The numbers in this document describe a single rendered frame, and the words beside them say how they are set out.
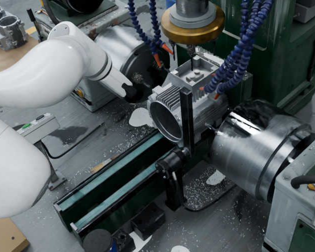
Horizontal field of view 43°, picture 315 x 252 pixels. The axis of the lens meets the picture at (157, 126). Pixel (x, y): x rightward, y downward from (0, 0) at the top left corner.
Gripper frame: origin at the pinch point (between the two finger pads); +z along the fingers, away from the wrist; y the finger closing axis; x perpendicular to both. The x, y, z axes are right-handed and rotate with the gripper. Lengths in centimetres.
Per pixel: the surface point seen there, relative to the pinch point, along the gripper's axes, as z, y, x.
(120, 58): 7.3, -17.6, 7.3
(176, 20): -8.6, 6.1, 22.5
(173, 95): 10.5, 6.6, 7.0
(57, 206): 3.6, 1.2, -41.0
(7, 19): 93, -229, -7
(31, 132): -5.2, -17.5, -28.3
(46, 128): -1.8, -16.8, -24.9
